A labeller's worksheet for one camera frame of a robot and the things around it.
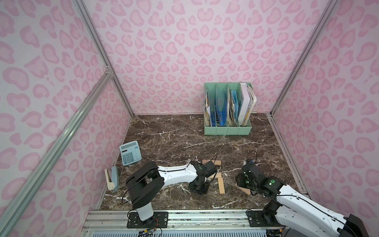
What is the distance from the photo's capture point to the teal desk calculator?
37.3 inches

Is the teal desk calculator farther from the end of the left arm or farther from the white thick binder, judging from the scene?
the white thick binder

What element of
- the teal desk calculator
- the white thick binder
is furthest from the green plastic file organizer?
the teal desk calculator

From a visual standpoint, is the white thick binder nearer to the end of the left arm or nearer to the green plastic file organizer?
the green plastic file organizer

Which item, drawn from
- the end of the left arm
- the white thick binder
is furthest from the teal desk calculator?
the white thick binder

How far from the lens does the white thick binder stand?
95cm

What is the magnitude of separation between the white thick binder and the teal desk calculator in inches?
28.7

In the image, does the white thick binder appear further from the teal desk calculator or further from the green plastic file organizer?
the teal desk calculator
